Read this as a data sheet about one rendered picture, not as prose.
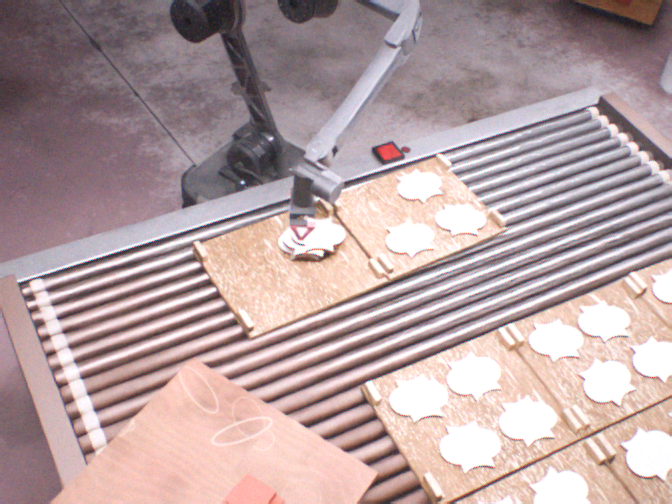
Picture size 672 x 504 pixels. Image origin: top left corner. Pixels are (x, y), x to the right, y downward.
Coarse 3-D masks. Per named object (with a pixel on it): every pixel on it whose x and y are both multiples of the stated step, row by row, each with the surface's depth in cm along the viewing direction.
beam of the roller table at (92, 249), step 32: (576, 96) 302; (480, 128) 286; (512, 128) 287; (352, 160) 270; (416, 160) 274; (256, 192) 258; (288, 192) 259; (160, 224) 246; (192, 224) 247; (32, 256) 234; (64, 256) 235; (96, 256) 236
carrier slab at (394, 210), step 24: (408, 168) 267; (432, 168) 267; (360, 192) 258; (384, 192) 259; (456, 192) 261; (336, 216) 252; (360, 216) 251; (384, 216) 252; (408, 216) 252; (432, 216) 253; (360, 240) 244; (384, 240) 245; (456, 240) 247; (480, 240) 248; (408, 264) 240
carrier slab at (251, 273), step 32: (256, 224) 246; (288, 224) 247; (224, 256) 237; (256, 256) 237; (288, 256) 238; (352, 256) 240; (224, 288) 229; (256, 288) 230; (288, 288) 231; (320, 288) 231; (352, 288) 232; (256, 320) 223; (288, 320) 223
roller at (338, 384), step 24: (624, 264) 248; (648, 264) 251; (576, 288) 241; (504, 312) 233; (528, 312) 235; (456, 336) 226; (384, 360) 219; (408, 360) 221; (336, 384) 213; (360, 384) 217; (288, 408) 208
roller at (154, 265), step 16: (576, 128) 289; (592, 128) 291; (528, 144) 282; (544, 144) 284; (464, 160) 274; (480, 160) 275; (496, 160) 277; (160, 256) 238; (176, 256) 238; (192, 256) 239; (112, 272) 232; (128, 272) 233; (144, 272) 234; (64, 288) 227; (80, 288) 228; (96, 288) 229; (32, 304) 223; (48, 304) 224
